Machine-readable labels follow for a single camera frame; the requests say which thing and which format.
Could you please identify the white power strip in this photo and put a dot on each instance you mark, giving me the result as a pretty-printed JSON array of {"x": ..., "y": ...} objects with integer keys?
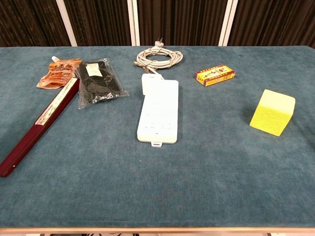
[{"x": 157, "y": 118}]

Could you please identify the black item in clear bag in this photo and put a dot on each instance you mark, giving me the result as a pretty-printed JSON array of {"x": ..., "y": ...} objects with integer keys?
[{"x": 98, "y": 83}]

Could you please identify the yellow red small carton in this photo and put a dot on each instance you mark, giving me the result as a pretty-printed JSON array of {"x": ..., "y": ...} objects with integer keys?
[{"x": 214, "y": 75}]

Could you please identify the orange sauce pouch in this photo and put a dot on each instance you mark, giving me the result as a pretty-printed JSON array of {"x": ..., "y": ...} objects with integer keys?
[{"x": 59, "y": 71}]

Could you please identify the teal table cloth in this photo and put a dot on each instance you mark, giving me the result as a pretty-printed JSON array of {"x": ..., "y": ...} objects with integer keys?
[{"x": 157, "y": 184}]

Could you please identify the dark red long box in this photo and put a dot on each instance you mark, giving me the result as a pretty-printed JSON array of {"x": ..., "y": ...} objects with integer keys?
[{"x": 37, "y": 127}]

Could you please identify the yellow sponge block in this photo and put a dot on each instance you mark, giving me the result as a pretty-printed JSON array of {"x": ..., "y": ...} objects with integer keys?
[{"x": 270, "y": 113}]

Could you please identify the dark white-framed partition screen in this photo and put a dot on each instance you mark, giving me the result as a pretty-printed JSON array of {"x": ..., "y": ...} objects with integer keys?
[{"x": 172, "y": 22}]

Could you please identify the white power adapter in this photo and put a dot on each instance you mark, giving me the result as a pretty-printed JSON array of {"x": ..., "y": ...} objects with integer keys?
[{"x": 148, "y": 82}]

